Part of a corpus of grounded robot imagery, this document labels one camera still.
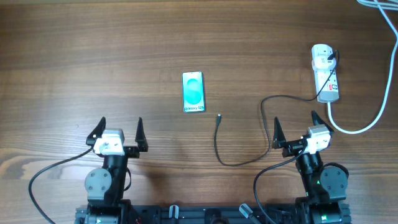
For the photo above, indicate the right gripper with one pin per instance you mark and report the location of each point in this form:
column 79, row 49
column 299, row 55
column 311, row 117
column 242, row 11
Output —
column 292, row 147

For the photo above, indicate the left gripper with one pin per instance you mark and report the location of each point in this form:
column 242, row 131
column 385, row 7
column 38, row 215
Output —
column 132, row 152

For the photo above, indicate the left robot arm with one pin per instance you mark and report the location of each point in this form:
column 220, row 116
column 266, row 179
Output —
column 105, row 186

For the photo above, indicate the white charger plug adapter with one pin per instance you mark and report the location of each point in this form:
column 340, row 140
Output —
column 323, row 62

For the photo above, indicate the blue screen Galaxy smartphone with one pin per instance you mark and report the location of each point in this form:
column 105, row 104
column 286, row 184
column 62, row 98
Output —
column 193, row 92

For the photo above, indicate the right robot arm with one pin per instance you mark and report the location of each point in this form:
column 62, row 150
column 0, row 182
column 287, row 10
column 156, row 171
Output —
column 325, row 184

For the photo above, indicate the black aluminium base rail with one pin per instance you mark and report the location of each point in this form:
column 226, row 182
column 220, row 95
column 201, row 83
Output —
column 276, row 213

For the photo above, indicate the white power strip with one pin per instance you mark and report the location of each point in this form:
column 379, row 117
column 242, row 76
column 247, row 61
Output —
column 326, row 83

